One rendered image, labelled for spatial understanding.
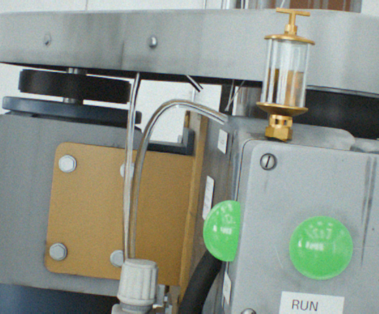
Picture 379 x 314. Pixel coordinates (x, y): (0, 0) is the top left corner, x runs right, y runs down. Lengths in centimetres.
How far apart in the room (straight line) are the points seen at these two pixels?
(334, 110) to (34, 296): 43
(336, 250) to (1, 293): 56
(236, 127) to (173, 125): 513
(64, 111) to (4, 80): 482
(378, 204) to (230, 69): 24
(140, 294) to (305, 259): 29
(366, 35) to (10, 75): 515
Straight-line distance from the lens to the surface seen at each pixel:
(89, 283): 86
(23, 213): 85
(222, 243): 42
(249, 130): 49
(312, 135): 50
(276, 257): 41
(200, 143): 69
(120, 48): 73
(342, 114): 58
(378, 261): 42
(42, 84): 89
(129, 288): 67
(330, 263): 40
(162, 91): 562
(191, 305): 47
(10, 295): 90
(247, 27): 63
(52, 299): 89
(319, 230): 40
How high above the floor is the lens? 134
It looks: 3 degrees down
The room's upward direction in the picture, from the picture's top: 7 degrees clockwise
